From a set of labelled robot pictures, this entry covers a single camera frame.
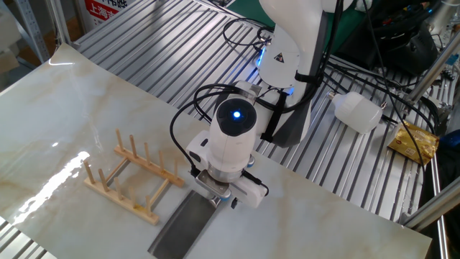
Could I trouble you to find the gold foil snack packet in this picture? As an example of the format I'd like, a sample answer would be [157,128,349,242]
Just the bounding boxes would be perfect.
[387,120,440,166]

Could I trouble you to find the thin aluminium frame post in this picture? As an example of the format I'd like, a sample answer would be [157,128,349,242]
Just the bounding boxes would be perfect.
[45,0,73,47]

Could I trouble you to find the red sign with white characters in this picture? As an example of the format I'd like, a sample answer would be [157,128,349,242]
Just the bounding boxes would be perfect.
[83,0,129,29]

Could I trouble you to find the steel cleaver knife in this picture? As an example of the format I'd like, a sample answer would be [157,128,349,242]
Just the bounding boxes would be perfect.
[147,189,221,259]

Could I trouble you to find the black cables on table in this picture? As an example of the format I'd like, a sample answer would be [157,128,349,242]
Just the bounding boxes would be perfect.
[312,50,440,136]

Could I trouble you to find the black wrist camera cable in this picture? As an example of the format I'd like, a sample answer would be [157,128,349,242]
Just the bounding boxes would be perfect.
[169,83,270,197]

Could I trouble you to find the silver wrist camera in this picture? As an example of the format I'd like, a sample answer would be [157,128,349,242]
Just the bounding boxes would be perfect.
[195,169,233,202]

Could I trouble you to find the perforated steel shelf upright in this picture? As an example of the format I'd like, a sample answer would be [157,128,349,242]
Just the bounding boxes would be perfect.
[13,0,50,65]

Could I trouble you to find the black equipment bag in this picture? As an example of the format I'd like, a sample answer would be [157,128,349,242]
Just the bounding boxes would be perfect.
[336,0,443,77]

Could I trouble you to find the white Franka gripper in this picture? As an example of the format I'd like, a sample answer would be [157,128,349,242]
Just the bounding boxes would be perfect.
[185,129,270,210]

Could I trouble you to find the thick aluminium frame beam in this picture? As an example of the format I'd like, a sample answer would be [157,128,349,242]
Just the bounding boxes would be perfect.
[400,176,460,232]

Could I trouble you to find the white plastic bottle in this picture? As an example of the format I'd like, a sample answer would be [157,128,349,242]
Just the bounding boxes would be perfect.
[327,90,384,135]

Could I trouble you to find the green cutting mat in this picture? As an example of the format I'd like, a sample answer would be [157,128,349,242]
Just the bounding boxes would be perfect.
[226,0,364,55]

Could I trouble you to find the blue round object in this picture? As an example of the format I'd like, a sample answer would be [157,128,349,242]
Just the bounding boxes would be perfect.
[438,129,460,149]

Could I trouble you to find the marble pattern table mat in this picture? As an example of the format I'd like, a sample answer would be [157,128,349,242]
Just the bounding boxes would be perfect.
[0,42,433,259]

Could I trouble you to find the wooden peg knife rack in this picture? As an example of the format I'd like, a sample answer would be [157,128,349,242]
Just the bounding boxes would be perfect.
[83,128,185,227]

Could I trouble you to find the slanted aluminium frame post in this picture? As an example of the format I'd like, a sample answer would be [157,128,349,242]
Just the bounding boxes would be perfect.
[405,30,460,106]

